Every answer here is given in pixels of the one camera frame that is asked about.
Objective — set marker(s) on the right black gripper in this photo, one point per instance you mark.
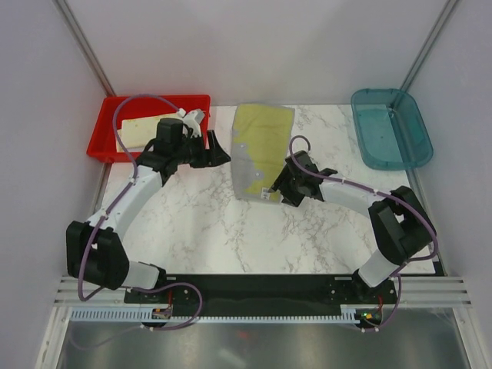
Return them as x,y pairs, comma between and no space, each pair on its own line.
291,198

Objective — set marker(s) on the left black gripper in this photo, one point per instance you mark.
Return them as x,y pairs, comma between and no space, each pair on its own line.
214,156

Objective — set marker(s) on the right aluminium frame post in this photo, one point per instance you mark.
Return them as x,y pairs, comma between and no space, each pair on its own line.
445,15

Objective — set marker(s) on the left aluminium frame post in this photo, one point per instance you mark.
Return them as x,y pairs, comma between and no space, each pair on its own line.
79,36

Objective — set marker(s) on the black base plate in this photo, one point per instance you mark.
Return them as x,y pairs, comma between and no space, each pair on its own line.
282,293

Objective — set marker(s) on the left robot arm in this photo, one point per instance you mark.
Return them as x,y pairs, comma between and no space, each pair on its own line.
95,253

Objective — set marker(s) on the aluminium frame post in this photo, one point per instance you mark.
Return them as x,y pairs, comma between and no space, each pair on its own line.
79,36
445,15

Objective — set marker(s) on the pale yellow patterned towel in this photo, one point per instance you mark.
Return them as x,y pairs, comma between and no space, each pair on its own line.
137,132

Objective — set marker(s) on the white slotted cable duct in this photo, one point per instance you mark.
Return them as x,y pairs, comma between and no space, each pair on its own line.
148,315

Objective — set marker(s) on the red plastic tray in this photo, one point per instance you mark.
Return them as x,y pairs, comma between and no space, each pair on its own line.
102,145

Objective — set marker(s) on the teal plastic basket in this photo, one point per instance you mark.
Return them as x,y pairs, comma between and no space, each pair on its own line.
391,133

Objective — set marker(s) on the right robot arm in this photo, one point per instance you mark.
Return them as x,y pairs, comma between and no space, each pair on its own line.
400,225

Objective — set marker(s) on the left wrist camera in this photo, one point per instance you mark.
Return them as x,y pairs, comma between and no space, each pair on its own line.
193,121

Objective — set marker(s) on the grey white towel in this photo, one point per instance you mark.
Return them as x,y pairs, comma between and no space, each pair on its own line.
259,144

